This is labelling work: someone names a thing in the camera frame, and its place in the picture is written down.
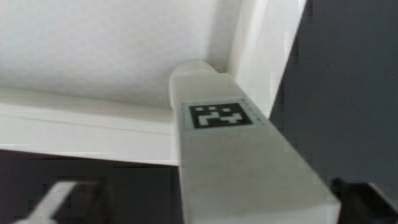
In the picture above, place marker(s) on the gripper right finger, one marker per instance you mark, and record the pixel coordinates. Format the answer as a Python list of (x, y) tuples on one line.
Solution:
[(369, 207)]

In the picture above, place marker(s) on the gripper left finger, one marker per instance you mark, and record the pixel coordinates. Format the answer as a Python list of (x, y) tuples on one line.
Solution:
[(72, 205)]

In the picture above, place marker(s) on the white desk leg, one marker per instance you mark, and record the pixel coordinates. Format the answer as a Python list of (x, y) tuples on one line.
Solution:
[(250, 184)]

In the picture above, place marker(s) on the white desk tabletop tray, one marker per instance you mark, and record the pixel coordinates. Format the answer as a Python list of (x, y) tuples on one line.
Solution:
[(90, 51)]

